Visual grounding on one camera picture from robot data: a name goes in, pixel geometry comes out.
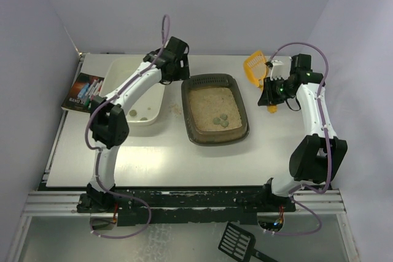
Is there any yellow litter scoop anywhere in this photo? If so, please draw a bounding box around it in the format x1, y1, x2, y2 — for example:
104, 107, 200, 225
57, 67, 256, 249
243, 49, 279, 114

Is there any brown litter box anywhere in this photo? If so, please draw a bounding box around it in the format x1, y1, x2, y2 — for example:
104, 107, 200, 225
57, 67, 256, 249
181, 74, 249, 146

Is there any green clump two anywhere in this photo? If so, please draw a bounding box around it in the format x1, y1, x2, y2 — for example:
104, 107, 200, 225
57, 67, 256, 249
129, 110, 138, 117

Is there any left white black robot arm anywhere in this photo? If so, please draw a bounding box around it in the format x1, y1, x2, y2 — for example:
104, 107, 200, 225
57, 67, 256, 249
84, 37, 190, 207

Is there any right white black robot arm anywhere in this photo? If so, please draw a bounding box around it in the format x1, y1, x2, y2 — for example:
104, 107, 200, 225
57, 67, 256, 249
258, 54, 348, 198

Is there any green clump four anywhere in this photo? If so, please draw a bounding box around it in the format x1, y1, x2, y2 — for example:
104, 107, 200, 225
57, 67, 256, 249
220, 120, 229, 128

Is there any green clump three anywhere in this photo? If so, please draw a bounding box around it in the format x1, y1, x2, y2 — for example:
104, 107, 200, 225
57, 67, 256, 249
213, 117, 221, 125

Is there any white plastic tub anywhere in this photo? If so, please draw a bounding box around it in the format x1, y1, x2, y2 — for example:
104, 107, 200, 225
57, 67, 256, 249
100, 56, 165, 128

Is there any pack of markers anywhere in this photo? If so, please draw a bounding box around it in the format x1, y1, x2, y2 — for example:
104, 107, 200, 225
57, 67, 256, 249
76, 79, 104, 105

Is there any dark book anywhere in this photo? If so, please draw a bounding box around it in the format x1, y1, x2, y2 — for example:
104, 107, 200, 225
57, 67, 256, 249
61, 72, 104, 113

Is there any black slotted spatula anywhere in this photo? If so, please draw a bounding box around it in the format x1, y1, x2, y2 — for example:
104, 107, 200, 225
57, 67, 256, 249
218, 222, 278, 262

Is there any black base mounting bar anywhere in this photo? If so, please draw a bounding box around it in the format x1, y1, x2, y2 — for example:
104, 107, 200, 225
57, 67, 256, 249
77, 185, 295, 226

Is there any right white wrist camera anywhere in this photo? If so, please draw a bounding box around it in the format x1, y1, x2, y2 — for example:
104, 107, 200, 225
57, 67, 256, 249
270, 60, 290, 80

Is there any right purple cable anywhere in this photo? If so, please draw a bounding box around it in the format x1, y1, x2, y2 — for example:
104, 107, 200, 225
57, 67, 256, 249
263, 42, 331, 236

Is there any purple cable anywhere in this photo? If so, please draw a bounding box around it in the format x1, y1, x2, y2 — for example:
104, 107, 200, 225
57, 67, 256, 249
263, 42, 331, 236
84, 13, 153, 239

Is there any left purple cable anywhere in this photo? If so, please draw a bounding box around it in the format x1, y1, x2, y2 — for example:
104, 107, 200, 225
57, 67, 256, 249
84, 13, 153, 239

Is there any aluminium rail frame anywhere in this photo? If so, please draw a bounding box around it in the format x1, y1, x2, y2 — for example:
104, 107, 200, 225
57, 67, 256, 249
23, 190, 346, 217

